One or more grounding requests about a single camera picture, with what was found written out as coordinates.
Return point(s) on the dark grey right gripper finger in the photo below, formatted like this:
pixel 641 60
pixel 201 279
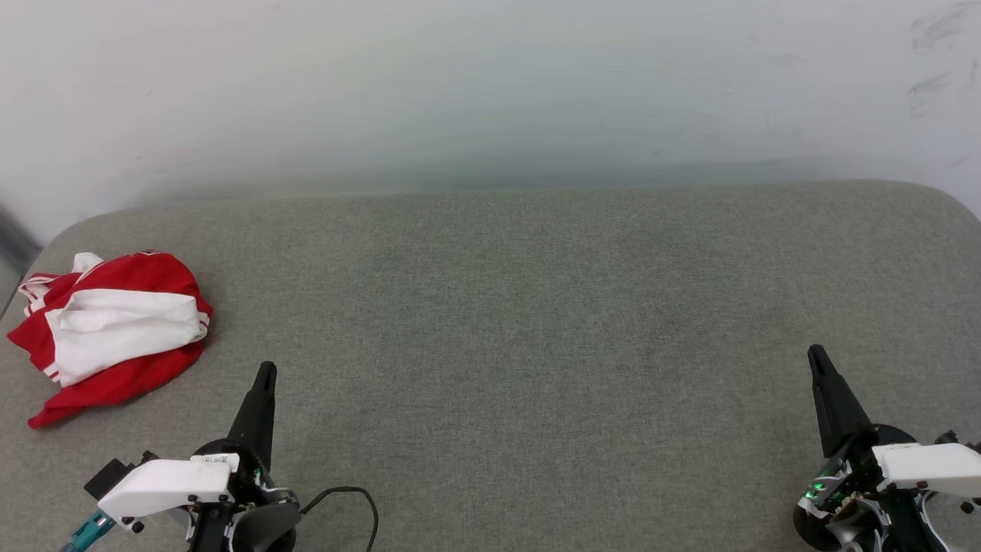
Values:
pixel 835 406

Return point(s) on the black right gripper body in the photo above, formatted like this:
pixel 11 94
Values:
pixel 858 460

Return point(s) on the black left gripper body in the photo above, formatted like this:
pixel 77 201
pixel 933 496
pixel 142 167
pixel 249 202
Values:
pixel 260 521

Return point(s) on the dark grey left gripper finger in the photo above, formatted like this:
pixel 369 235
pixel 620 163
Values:
pixel 257 414

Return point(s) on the red white Bulls jersey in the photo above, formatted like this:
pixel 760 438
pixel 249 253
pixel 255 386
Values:
pixel 138 276

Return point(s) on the grey fabric sofa seat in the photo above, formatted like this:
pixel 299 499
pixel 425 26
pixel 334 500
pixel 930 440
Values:
pixel 498 307

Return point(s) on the dark grey baseboard strip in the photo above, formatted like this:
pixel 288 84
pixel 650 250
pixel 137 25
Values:
pixel 15 234

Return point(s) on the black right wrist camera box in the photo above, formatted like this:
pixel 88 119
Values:
pixel 949 438

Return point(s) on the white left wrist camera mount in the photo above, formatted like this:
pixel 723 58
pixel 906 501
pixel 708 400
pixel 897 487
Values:
pixel 165 483

